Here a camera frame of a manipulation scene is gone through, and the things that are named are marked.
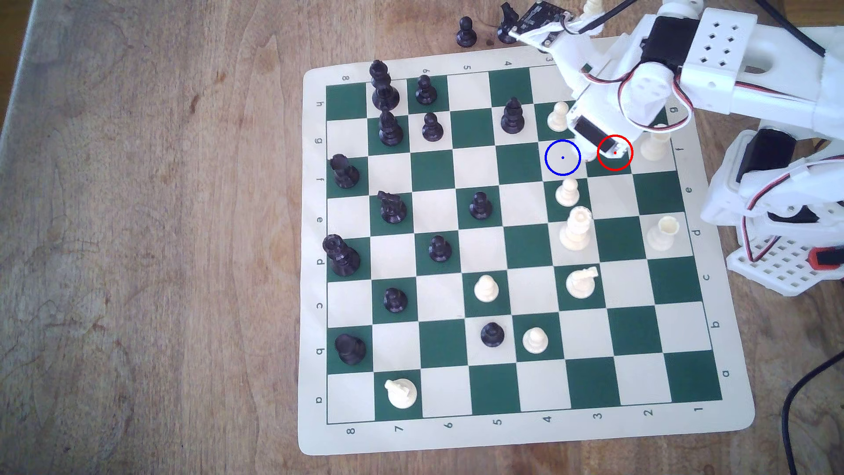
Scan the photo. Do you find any white chess rook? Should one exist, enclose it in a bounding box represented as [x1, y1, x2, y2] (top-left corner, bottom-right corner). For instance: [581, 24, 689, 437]
[641, 131, 672, 163]
[646, 216, 680, 252]

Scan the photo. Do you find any red black white servo wire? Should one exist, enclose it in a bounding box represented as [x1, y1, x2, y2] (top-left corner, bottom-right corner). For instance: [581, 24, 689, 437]
[580, 62, 696, 129]
[738, 161, 819, 265]

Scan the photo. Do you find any white perforated base plate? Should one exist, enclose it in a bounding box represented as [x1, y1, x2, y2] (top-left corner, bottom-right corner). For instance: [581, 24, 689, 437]
[725, 234, 844, 298]

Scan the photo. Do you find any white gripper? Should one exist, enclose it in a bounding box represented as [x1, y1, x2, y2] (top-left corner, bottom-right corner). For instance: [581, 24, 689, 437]
[553, 29, 690, 164]

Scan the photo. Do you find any black chess queen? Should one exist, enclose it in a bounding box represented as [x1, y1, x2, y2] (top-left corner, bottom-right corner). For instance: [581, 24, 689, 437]
[322, 234, 361, 277]

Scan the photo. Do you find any black chess bishop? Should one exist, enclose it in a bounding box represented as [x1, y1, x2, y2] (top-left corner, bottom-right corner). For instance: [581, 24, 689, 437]
[500, 97, 526, 135]
[378, 109, 404, 147]

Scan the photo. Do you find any black gripper camera board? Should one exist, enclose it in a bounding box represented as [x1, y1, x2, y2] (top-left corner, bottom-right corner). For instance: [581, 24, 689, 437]
[511, 2, 576, 51]

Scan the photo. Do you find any white chess knight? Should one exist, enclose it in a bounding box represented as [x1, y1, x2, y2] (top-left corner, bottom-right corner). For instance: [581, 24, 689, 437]
[384, 378, 418, 409]
[566, 266, 600, 300]

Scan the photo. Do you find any white queen centre right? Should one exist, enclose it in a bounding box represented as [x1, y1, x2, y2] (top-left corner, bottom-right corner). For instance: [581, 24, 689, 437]
[559, 206, 593, 252]

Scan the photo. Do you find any black power cable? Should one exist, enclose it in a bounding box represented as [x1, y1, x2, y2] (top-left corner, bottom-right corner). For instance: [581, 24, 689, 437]
[781, 353, 844, 475]

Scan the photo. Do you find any green white chess mat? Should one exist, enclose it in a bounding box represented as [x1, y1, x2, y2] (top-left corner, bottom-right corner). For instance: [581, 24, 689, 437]
[297, 33, 756, 456]

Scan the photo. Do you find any black chess knight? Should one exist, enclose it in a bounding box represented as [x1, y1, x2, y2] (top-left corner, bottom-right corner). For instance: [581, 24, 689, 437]
[498, 2, 520, 45]
[378, 190, 407, 224]

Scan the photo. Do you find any red table clamp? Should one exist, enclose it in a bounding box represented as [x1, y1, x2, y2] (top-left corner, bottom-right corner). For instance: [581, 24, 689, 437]
[810, 245, 844, 271]

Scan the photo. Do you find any black chess king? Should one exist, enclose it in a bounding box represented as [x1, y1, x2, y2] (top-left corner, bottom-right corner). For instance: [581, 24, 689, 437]
[369, 59, 401, 112]

